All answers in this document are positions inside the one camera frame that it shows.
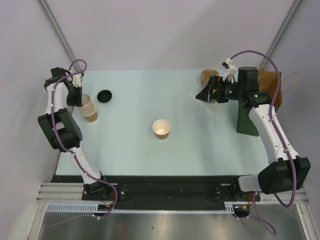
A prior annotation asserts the aluminium rail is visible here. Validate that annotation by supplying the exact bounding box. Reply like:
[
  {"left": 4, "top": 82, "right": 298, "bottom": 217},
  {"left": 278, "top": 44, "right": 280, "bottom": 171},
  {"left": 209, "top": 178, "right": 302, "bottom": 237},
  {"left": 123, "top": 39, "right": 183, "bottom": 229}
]
[
  {"left": 259, "top": 187, "right": 309, "bottom": 204},
  {"left": 36, "top": 183, "right": 83, "bottom": 203}
]

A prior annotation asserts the stack of paper cups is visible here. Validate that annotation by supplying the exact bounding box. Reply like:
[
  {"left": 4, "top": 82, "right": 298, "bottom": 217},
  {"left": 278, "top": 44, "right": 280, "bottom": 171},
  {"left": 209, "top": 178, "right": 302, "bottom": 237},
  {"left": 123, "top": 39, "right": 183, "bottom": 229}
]
[{"left": 76, "top": 94, "right": 98, "bottom": 123}]

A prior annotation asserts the left aluminium frame post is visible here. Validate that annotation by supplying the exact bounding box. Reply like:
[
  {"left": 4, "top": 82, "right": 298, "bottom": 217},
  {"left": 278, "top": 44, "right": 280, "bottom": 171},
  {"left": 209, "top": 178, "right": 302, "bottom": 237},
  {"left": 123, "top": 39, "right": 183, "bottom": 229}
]
[{"left": 36, "top": 0, "right": 77, "bottom": 63}]

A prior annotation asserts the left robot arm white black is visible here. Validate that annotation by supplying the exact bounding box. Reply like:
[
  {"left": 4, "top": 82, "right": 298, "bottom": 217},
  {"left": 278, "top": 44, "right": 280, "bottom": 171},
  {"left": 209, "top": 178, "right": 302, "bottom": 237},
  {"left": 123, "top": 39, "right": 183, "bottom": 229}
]
[{"left": 37, "top": 67, "right": 112, "bottom": 201}]

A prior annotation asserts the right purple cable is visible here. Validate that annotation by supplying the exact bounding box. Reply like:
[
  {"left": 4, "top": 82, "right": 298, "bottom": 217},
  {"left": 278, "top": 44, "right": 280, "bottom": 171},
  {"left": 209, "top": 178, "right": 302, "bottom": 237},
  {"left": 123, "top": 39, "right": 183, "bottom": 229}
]
[{"left": 229, "top": 49, "right": 300, "bottom": 236}]

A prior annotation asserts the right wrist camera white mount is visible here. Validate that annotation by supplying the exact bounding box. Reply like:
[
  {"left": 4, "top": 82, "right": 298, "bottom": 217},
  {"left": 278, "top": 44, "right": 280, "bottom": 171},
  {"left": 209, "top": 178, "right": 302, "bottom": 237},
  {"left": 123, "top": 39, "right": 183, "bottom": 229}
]
[{"left": 222, "top": 58, "right": 238, "bottom": 80}]

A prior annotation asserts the brown pulp cup carrier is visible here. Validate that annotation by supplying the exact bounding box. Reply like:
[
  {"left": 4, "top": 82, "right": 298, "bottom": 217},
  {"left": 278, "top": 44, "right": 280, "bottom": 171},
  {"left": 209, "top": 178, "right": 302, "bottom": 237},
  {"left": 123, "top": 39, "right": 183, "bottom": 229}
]
[{"left": 201, "top": 69, "right": 220, "bottom": 103}]

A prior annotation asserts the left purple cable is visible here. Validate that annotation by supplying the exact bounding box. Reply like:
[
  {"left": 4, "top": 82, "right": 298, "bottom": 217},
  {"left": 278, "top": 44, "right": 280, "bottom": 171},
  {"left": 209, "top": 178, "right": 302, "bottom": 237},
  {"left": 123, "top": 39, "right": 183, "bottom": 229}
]
[{"left": 48, "top": 59, "right": 118, "bottom": 227}]

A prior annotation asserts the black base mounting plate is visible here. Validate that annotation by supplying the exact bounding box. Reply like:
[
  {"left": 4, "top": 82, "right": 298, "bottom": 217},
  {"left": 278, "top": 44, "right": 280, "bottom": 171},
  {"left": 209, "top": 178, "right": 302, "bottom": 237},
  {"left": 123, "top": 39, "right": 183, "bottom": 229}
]
[{"left": 50, "top": 174, "right": 261, "bottom": 211}]

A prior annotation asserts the single brown paper cup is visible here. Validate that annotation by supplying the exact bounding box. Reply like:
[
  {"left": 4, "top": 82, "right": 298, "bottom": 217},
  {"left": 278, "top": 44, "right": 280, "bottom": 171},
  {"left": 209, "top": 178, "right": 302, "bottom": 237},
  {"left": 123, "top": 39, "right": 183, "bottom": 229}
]
[{"left": 152, "top": 119, "right": 171, "bottom": 140}]

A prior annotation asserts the green brown paper bag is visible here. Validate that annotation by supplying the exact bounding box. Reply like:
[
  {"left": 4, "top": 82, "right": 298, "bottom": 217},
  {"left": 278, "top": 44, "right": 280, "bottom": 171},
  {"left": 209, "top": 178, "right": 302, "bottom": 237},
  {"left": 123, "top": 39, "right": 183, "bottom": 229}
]
[{"left": 235, "top": 67, "right": 288, "bottom": 145}]

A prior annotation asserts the right aluminium frame post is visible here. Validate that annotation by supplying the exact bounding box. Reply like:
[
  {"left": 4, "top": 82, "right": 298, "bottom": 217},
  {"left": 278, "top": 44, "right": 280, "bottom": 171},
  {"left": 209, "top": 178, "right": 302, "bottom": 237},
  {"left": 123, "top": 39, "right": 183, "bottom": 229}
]
[{"left": 265, "top": 0, "right": 304, "bottom": 60}]

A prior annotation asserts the aluminium rail bottom right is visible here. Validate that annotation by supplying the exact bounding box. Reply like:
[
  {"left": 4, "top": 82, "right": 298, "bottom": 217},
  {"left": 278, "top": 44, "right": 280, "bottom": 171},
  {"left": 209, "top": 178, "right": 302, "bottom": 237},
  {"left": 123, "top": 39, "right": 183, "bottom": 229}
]
[{"left": 259, "top": 187, "right": 309, "bottom": 204}]

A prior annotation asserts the black plastic cup lid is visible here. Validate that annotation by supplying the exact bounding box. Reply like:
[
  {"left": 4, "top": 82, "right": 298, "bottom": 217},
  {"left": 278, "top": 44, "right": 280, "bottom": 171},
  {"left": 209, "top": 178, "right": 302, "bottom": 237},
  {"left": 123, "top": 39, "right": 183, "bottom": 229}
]
[{"left": 97, "top": 89, "right": 113, "bottom": 103}]

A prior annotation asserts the white slotted cable duct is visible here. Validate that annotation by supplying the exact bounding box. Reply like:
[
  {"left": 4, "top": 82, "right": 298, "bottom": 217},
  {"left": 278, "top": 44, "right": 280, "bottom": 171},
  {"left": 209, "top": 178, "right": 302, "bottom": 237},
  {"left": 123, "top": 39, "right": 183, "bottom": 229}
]
[{"left": 46, "top": 202, "right": 266, "bottom": 215}]

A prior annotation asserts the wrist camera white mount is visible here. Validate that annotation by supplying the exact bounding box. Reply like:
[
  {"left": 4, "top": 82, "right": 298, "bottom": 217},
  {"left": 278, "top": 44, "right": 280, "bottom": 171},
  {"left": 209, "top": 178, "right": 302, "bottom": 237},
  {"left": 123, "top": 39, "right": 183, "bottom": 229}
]
[
  {"left": 222, "top": 58, "right": 238, "bottom": 80},
  {"left": 67, "top": 73, "right": 83, "bottom": 88}
]

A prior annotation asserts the aluminium frame post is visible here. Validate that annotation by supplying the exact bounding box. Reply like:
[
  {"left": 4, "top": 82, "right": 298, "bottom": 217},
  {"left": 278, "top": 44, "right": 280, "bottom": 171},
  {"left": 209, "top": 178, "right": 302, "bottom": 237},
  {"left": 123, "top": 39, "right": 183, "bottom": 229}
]
[
  {"left": 265, "top": 0, "right": 304, "bottom": 60},
  {"left": 36, "top": 0, "right": 77, "bottom": 63}
]

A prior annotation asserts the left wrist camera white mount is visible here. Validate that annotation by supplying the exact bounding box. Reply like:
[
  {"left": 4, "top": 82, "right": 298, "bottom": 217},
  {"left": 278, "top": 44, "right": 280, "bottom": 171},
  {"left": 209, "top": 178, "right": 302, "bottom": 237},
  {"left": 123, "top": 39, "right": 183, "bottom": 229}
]
[{"left": 67, "top": 73, "right": 83, "bottom": 88}]

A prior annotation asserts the aluminium rail bottom left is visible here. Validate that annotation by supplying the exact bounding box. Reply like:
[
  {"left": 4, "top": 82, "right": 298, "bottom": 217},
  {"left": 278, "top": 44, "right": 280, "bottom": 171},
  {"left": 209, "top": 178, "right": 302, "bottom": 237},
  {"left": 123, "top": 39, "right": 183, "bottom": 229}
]
[{"left": 36, "top": 183, "right": 83, "bottom": 203}]

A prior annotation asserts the purple cable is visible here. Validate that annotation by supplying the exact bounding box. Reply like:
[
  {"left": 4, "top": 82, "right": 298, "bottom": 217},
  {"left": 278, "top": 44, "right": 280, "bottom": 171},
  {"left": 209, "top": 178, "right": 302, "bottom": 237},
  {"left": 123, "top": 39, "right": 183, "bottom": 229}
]
[
  {"left": 229, "top": 49, "right": 300, "bottom": 236},
  {"left": 48, "top": 59, "right": 118, "bottom": 227}
]

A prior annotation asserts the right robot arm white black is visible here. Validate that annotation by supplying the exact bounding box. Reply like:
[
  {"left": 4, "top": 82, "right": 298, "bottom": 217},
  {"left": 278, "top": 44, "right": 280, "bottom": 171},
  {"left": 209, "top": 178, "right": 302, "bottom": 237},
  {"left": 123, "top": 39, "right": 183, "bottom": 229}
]
[{"left": 195, "top": 67, "right": 311, "bottom": 201}]

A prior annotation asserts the white wrapped straw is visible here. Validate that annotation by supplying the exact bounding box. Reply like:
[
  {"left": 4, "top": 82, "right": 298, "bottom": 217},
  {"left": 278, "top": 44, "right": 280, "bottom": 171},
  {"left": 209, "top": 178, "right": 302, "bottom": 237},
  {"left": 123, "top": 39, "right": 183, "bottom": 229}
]
[{"left": 188, "top": 92, "right": 220, "bottom": 121}]

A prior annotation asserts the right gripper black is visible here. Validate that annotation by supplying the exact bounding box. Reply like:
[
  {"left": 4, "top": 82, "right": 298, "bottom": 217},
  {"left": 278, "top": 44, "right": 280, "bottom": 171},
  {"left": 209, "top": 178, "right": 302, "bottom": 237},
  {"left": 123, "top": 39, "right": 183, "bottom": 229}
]
[{"left": 195, "top": 75, "right": 244, "bottom": 103}]

